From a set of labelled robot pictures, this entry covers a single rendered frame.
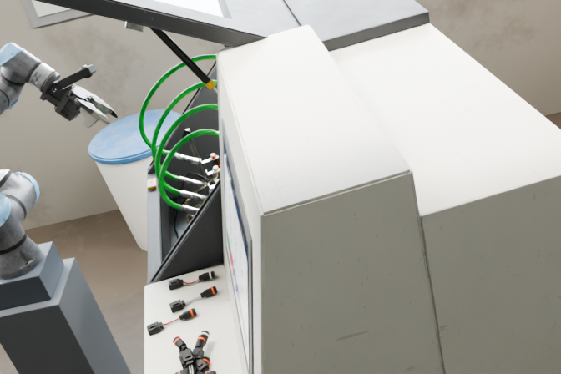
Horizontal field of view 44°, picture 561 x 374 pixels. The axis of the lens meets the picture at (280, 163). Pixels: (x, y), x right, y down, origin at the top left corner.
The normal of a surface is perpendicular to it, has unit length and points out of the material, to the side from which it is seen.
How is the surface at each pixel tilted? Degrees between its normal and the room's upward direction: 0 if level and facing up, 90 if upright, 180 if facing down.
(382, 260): 90
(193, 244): 90
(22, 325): 90
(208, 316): 0
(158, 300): 0
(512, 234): 90
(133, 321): 0
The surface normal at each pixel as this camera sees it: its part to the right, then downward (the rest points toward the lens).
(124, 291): -0.22, -0.84
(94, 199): 0.04, 0.50
